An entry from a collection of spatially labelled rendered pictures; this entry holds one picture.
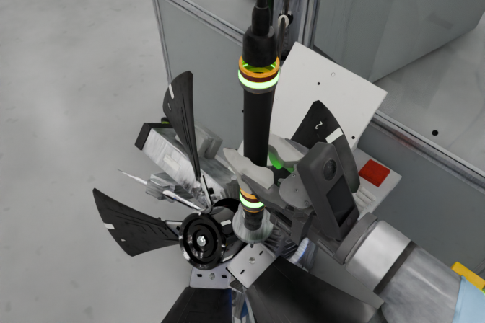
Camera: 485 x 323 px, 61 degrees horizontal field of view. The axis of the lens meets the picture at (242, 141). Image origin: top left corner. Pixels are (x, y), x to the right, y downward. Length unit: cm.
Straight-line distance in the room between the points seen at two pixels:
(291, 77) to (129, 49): 241
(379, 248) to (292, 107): 61
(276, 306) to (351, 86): 51
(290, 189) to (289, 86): 56
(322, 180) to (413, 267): 14
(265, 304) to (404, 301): 40
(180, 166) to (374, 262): 69
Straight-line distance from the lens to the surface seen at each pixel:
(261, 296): 86
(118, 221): 108
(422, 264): 50
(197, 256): 89
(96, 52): 339
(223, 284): 97
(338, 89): 100
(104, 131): 277
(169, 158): 111
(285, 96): 105
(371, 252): 50
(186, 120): 88
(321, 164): 45
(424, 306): 50
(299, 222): 52
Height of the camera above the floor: 200
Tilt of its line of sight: 51 degrees down
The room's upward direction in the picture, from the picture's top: straight up
